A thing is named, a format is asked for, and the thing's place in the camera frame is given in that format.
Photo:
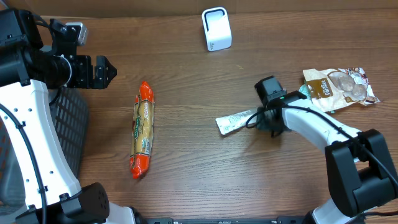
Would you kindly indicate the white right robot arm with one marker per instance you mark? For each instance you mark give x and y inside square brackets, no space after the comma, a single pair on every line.
[360,171]

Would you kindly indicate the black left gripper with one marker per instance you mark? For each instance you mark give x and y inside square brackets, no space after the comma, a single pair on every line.
[93,72]

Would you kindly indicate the orange spaghetti packet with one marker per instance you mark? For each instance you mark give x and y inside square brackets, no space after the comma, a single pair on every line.
[142,131]

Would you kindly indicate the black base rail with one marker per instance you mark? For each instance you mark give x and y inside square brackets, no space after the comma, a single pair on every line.
[278,220]

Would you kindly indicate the white barcode scanner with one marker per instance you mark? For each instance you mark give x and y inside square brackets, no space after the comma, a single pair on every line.
[216,28]

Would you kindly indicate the beige grain snack pouch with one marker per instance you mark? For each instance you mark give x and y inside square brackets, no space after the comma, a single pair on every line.
[337,88]

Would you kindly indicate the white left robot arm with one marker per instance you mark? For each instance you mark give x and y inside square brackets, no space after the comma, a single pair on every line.
[36,57]

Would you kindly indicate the grey plastic shopping basket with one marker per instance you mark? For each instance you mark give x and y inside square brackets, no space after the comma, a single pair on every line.
[70,116]

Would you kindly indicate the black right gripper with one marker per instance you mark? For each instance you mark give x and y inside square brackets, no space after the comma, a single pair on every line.
[262,122]

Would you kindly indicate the white gold-capped cream tube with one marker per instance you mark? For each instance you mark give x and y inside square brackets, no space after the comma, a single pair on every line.
[233,122]

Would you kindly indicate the teal wet wipes pack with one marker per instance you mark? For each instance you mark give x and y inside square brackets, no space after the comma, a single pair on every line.
[305,91]

